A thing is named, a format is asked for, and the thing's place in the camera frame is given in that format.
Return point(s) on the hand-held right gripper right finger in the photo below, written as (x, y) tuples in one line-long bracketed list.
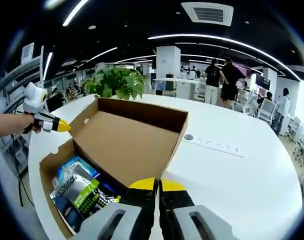
[(174, 200)]

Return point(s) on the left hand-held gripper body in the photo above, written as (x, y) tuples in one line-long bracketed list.
[(33, 100)]

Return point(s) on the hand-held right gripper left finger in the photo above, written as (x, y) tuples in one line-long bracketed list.
[(142, 200)]

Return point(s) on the blue wet wipes pack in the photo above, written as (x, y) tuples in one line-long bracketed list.
[(67, 167)]

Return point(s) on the brown cardboard shoe box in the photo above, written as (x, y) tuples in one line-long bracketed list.
[(127, 145)]

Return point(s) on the grey green sachet pack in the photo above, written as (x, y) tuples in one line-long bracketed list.
[(77, 190)]

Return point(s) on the person's left hand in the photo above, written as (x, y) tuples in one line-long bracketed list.
[(37, 130)]

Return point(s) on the grey metal shelf rack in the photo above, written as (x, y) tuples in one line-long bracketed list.
[(17, 72)]

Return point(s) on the white table socket strip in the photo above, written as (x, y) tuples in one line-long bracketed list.
[(217, 147)]

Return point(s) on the green plant in white pot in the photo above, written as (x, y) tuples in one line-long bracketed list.
[(117, 81)]

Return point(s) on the white office chair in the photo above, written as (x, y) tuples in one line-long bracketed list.
[(267, 111)]

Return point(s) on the pink display screen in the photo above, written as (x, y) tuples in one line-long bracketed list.
[(243, 68)]

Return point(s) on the long ceiling light strip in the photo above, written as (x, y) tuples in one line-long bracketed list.
[(217, 37)]

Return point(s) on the ceiling air conditioner vent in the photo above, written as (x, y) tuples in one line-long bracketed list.
[(208, 13)]

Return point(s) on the dark wall monitor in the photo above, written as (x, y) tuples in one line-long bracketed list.
[(263, 82)]

